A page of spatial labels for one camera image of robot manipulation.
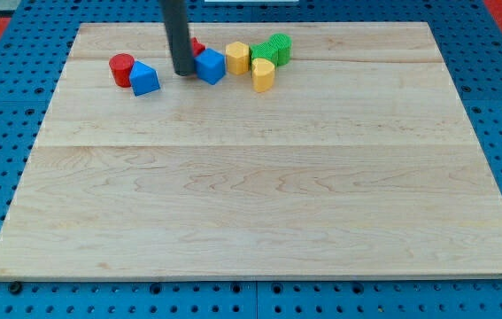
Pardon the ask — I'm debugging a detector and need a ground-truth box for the yellow heart block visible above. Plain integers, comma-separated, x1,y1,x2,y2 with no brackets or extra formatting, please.
251,58,275,92

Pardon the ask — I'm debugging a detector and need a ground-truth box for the green cylinder block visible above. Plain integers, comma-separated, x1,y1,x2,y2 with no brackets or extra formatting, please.
269,33,292,66

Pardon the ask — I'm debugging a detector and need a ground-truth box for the red cylinder block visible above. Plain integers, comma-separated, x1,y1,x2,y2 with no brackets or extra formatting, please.
109,53,135,88

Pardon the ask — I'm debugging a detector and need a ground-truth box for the red star block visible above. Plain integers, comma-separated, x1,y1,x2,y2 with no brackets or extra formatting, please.
191,37,206,57

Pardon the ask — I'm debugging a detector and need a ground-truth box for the green star block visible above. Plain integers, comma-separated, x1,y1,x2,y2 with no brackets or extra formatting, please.
250,42,278,66

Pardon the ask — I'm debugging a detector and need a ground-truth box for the blue triangular prism block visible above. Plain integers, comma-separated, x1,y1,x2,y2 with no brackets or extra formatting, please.
129,60,160,96

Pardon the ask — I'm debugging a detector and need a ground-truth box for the blue cube block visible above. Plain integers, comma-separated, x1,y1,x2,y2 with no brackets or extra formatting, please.
195,49,226,85

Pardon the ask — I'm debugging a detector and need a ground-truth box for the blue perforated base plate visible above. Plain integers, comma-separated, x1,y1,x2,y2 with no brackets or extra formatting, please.
0,0,502,318

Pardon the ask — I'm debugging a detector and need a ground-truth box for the light wooden board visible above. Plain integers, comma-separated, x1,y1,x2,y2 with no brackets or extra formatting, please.
0,22,502,282

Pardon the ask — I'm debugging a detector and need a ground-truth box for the yellow hexagon block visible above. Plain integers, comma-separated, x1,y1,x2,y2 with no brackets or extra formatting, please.
225,42,250,75

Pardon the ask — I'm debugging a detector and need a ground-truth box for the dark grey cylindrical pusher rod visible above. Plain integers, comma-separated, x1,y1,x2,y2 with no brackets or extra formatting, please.
158,0,196,76

